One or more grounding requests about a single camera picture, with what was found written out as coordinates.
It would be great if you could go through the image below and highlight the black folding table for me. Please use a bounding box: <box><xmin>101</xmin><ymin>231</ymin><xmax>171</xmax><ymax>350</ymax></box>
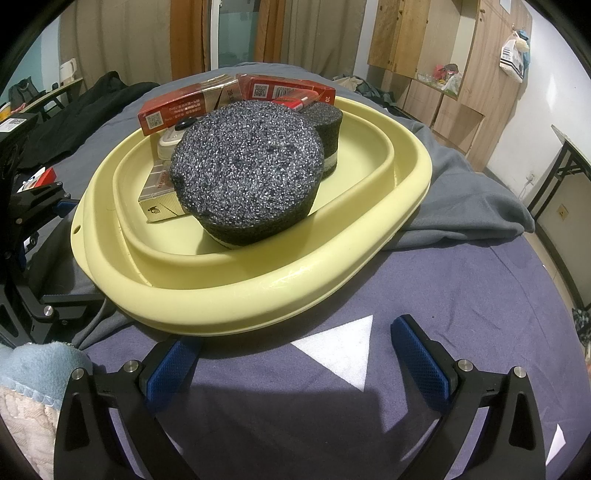
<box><xmin>526</xmin><ymin>124</ymin><xmax>591</xmax><ymax>243</ymax></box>

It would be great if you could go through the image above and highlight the wooden desk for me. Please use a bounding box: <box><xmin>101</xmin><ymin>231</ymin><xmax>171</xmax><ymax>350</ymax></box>
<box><xmin>0</xmin><ymin>78</ymin><xmax>84</xmax><ymax>123</ymax></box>

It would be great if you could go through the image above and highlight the brown curtain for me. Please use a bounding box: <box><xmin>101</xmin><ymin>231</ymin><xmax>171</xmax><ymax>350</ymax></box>
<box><xmin>254</xmin><ymin>0</ymin><xmax>379</xmax><ymax>77</ymax></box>
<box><xmin>60</xmin><ymin>0</ymin><xmax>220</xmax><ymax>86</ymax></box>

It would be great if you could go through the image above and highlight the yellow plastic basin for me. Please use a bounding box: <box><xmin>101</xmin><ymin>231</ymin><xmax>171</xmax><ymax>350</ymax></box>
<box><xmin>71</xmin><ymin>95</ymin><xmax>434</xmax><ymax>337</ymax></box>

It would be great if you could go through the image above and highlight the black bag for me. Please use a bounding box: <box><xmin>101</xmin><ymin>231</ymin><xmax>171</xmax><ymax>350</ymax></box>
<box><xmin>9</xmin><ymin>78</ymin><xmax>40</xmax><ymax>109</ymax></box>

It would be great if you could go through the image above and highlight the large black foam cylinder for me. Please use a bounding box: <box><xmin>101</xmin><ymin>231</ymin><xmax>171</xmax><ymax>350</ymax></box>
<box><xmin>170</xmin><ymin>102</ymin><xmax>324</xmax><ymax>250</ymax></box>

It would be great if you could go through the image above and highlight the small red box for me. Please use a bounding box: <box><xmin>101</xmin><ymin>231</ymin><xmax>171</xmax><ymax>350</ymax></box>
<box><xmin>21</xmin><ymin>167</ymin><xmax>57</xmax><ymax>191</ymax></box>

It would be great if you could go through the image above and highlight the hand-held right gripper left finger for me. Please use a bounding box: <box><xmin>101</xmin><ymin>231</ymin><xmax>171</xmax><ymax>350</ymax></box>
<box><xmin>53</xmin><ymin>339</ymin><xmax>201</xmax><ymax>480</ymax></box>

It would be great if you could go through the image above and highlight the colourful plastic bag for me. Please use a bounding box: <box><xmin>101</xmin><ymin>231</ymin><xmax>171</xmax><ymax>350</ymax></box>
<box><xmin>418</xmin><ymin>62</ymin><xmax>462</xmax><ymax>95</ymax></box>

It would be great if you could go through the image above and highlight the red white cigarette carton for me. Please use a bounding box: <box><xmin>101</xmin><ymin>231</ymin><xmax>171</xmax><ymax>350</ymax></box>
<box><xmin>139</xmin><ymin>78</ymin><xmax>242</xmax><ymax>137</ymax></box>

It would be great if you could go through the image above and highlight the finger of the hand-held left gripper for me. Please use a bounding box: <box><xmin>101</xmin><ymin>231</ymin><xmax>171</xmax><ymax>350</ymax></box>
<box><xmin>9</xmin><ymin>181</ymin><xmax>79</xmax><ymax>217</ymax></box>
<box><xmin>0</xmin><ymin>293</ymin><xmax>109</xmax><ymax>347</ymax></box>

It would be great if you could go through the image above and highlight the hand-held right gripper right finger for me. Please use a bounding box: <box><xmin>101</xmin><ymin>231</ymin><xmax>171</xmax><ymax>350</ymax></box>
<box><xmin>390</xmin><ymin>315</ymin><xmax>548</xmax><ymax>480</ymax></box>

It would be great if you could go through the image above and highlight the white striped plastic bag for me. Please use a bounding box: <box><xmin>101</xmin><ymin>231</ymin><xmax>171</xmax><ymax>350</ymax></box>
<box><xmin>500</xmin><ymin>28</ymin><xmax>530</xmax><ymax>83</ymax></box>

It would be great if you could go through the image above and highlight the black clothing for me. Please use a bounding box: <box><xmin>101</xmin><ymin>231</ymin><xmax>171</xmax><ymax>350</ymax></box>
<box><xmin>18</xmin><ymin>71</ymin><xmax>160</xmax><ymax>167</ymax></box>

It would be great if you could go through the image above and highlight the glass door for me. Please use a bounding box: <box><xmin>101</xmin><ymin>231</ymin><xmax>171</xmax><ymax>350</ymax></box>
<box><xmin>217</xmin><ymin>0</ymin><xmax>259</xmax><ymax>70</ymax></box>

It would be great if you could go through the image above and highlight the small red white packet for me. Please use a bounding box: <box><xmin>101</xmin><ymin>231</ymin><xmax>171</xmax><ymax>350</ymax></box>
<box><xmin>271</xmin><ymin>90</ymin><xmax>320</xmax><ymax>112</ymax></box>

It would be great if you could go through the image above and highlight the navy sheet with white triangles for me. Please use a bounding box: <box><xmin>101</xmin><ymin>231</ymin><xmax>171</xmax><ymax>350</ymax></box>
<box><xmin>78</xmin><ymin>222</ymin><xmax>587</xmax><ymax>480</ymax></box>

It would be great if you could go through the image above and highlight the small black foam cylinder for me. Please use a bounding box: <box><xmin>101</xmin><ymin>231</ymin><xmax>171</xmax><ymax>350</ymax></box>
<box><xmin>300</xmin><ymin>104</ymin><xmax>343</xmax><ymax>181</ymax></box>

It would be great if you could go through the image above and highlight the wooden wardrobe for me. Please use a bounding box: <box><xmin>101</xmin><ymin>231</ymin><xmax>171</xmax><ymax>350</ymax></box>
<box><xmin>367</xmin><ymin>0</ymin><xmax>534</xmax><ymax>172</ymax></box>

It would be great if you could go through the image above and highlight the gold cigarette pack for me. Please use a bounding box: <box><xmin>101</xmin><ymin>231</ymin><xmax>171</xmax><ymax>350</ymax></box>
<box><xmin>137</xmin><ymin>161</ymin><xmax>188</xmax><ymax>224</ymax></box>

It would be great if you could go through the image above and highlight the grey blanket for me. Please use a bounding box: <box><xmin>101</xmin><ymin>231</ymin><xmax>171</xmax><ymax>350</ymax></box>
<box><xmin>28</xmin><ymin>62</ymin><xmax>536</xmax><ymax>352</ymax></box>

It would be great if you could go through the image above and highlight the blue fleece blanket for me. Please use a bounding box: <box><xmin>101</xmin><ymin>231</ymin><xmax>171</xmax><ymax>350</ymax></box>
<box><xmin>0</xmin><ymin>340</ymin><xmax>95</xmax><ymax>411</ymax></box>

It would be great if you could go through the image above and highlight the dark patterned cloth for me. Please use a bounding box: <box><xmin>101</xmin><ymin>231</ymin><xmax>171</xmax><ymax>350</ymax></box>
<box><xmin>573</xmin><ymin>307</ymin><xmax>591</xmax><ymax>347</ymax></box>

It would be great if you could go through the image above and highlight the pale quilted blanket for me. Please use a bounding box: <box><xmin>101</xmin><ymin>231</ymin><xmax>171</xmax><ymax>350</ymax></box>
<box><xmin>0</xmin><ymin>383</ymin><xmax>63</xmax><ymax>467</ymax></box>

